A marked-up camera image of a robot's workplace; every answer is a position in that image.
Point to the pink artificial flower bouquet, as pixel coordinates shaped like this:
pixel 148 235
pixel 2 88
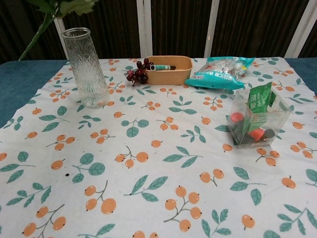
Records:
pixel 71 6

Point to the white frame post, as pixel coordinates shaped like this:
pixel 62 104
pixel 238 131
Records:
pixel 301 29
pixel 59 24
pixel 211 29
pixel 144 29

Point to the clear textured glass vase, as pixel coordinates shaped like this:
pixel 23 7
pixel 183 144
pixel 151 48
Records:
pixel 86 74

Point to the teal velvet table cover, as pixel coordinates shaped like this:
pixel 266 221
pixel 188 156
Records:
pixel 22 81

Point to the white orange-fruit print tablecloth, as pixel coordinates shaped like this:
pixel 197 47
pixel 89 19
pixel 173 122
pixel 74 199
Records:
pixel 158 178

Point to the clear plastic box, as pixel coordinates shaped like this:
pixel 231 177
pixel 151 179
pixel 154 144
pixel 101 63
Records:
pixel 275 119

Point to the teal snack bag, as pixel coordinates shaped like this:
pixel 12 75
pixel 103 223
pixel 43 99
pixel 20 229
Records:
pixel 213 77

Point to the green tea packet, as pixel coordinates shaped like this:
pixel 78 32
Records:
pixel 258 99

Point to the marker pen with green label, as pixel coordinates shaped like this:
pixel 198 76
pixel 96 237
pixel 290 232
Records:
pixel 161 67

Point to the tan oval paper box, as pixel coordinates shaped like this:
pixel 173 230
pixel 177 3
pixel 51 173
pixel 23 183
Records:
pixel 168 77

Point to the black bottle with red cap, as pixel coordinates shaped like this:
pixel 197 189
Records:
pixel 236 117
pixel 257 133

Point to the dark red artificial grape bunch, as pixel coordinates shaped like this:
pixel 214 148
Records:
pixel 138 73

